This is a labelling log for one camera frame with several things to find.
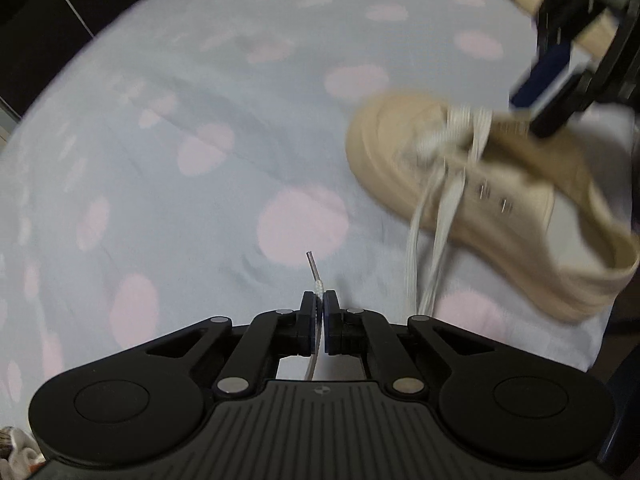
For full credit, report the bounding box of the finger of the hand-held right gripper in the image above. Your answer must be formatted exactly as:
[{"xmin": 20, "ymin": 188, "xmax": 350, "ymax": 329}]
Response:
[
  {"xmin": 509, "ymin": 0, "xmax": 601, "ymax": 111},
  {"xmin": 530, "ymin": 10, "xmax": 640, "ymax": 140}
]

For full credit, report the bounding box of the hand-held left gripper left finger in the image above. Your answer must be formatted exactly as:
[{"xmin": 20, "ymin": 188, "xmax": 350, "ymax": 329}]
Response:
[{"xmin": 145, "ymin": 290, "xmax": 321, "ymax": 400}]

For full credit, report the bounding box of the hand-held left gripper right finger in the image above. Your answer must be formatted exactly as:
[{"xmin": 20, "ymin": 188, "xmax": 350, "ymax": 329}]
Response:
[{"xmin": 322, "ymin": 290, "xmax": 496, "ymax": 401}]

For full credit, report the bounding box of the white shoelace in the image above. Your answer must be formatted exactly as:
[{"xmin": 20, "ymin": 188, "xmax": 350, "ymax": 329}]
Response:
[{"xmin": 305, "ymin": 105, "xmax": 496, "ymax": 381}]

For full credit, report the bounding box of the polka dot bed sheet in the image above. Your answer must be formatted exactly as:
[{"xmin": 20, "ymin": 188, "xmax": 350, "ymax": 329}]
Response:
[{"xmin": 0, "ymin": 0, "xmax": 640, "ymax": 411}]

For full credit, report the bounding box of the dark wardrobe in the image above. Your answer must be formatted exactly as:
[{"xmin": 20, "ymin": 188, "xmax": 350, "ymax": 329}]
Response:
[{"xmin": 0, "ymin": 0, "xmax": 173, "ymax": 121}]

